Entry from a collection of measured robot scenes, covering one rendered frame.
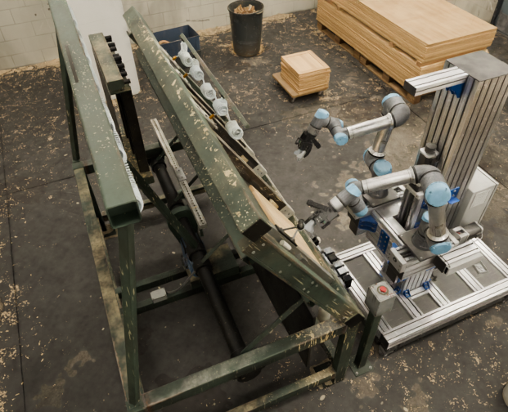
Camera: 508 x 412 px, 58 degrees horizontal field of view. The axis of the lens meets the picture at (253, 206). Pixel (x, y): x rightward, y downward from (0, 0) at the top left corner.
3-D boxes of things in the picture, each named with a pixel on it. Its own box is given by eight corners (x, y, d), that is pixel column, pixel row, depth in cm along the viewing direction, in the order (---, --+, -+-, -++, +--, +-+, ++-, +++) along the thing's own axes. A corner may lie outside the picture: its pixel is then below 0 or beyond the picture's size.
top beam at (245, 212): (254, 244, 182) (273, 228, 181) (240, 234, 175) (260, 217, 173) (132, 25, 327) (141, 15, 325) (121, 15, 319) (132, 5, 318)
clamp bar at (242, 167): (288, 221, 317) (316, 199, 313) (180, 121, 229) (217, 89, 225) (281, 212, 323) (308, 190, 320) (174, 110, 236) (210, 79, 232)
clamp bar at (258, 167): (261, 180, 347) (285, 159, 343) (156, 78, 259) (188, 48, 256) (256, 172, 354) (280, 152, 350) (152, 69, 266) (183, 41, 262)
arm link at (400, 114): (415, 127, 274) (336, 150, 276) (408, 117, 282) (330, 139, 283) (416, 111, 266) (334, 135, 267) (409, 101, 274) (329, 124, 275)
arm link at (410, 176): (435, 154, 240) (342, 176, 250) (442, 167, 232) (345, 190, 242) (436, 170, 248) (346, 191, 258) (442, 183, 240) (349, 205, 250)
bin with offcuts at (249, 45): (270, 54, 674) (270, 9, 628) (237, 61, 659) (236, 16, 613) (255, 40, 707) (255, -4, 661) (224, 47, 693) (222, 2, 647)
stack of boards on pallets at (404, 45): (477, 87, 603) (499, 28, 547) (411, 105, 574) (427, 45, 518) (370, 15, 763) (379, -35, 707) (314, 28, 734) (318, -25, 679)
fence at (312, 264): (330, 284, 280) (334, 279, 279) (249, 217, 210) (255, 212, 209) (325, 278, 283) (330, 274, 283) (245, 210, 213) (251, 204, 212)
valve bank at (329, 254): (357, 299, 308) (361, 278, 291) (338, 306, 304) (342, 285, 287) (320, 246, 341) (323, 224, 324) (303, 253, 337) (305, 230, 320)
